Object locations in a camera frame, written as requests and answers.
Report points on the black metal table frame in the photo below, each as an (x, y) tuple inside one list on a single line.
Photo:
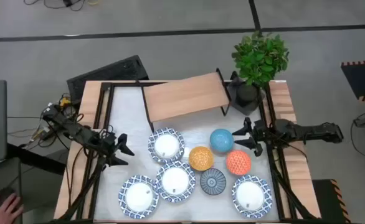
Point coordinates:
[(123, 84)]

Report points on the person's hand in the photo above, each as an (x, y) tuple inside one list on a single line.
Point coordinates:
[(2, 213)]

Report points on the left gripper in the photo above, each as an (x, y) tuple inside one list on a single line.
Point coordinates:
[(106, 144)]

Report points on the bowl with orange inside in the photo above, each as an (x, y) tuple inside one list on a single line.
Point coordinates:
[(238, 162)]

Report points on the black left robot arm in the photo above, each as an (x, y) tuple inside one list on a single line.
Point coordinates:
[(73, 129)]

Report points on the black mat with hazard stripes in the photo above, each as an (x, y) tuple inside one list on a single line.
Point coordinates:
[(364, 81), (325, 199)]

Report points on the bowl with yellow inside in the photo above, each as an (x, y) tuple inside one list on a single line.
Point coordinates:
[(201, 158)]

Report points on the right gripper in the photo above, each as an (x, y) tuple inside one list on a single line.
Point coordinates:
[(262, 132)]

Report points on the white table mat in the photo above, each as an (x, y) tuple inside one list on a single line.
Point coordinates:
[(126, 124)]

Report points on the navy striped bowl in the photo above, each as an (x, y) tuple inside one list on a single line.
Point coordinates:
[(213, 181)]

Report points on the black plant pot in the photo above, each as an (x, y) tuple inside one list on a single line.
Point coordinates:
[(247, 95)]

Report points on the blue patterned white plate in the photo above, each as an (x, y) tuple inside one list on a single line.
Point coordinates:
[(251, 196), (175, 181), (138, 197), (166, 145)]

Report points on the yellow connector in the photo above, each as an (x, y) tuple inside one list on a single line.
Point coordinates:
[(64, 101)]

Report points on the bowl with blue inside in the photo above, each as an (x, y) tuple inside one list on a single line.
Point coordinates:
[(221, 140)]

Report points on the black computer mouse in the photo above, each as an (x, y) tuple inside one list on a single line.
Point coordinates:
[(5, 193)]

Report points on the wooden shelf with black frame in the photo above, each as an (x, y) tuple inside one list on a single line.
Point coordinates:
[(185, 96)]

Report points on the green leafy plant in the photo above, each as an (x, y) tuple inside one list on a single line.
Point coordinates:
[(260, 59)]

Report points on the black cloth under pot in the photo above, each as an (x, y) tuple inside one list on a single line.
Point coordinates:
[(232, 93)]

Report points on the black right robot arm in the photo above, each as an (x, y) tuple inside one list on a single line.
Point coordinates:
[(310, 132)]

